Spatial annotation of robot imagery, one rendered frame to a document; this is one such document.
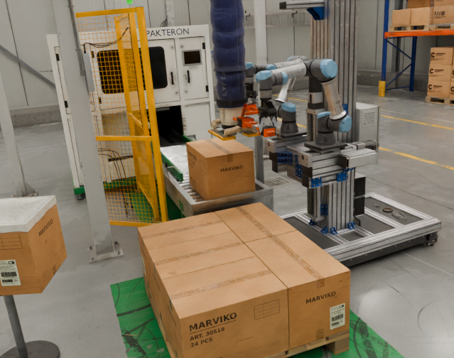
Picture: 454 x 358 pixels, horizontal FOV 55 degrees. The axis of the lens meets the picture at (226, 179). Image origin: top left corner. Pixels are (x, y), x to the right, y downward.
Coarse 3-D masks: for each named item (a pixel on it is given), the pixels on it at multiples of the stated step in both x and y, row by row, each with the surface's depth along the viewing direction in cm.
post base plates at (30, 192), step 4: (268, 152) 667; (264, 156) 664; (268, 156) 663; (24, 180) 563; (28, 184) 566; (20, 188) 554; (28, 188) 567; (32, 188) 569; (28, 192) 569; (32, 192) 570; (36, 192) 572; (12, 196) 565; (16, 196) 563; (20, 196) 560; (24, 196) 562; (28, 196) 560; (32, 196) 557; (36, 196) 559
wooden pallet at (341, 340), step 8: (144, 280) 333; (152, 296) 306; (152, 304) 318; (160, 320) 285; (160, 328) 293; (336, 336) 256; (344, 336) 258; (168, 344) 275; (312, 344) 251; (320, 344) 253; (328, 344) 265; (336, 344) 258; (344, 344) 260; (280, 352) 244; (288, 352) 246; (296, 352) 248; (336, 352) 260
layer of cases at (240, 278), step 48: (144, 240) 300; (192, 240) 295; (240, 240) 290; (288, 240) 285; (192, 288) 239; (240, 288) 236; (288, 288) 234; (336, 288) 246; (192, 336) 220; (240, 336) 231; (288, 336) 244
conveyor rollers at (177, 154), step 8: (184, 144) 556; (152, 152) 526; (168, 152) 523; (176, 152) 518; (184, 152) 520; (176, 160) 490; (184, 160) 485; (184, 168) 458; (184, 176) 431; (184, 184) 406; (192, 192) 382; (200, 200) 365
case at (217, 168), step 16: (192, 144) 382; (208, 144) 378; (224, 144) 374; (240, 144) 370; (192, 160) 380; (208, 160) 339; (224, 160) 343; (240, 160) 348; (192, 176) 390; (208, 176) 343; (224, 176) 347; (240, 176) 352; (208, 192) 348; (224, 192) 351; (240, 192) 357
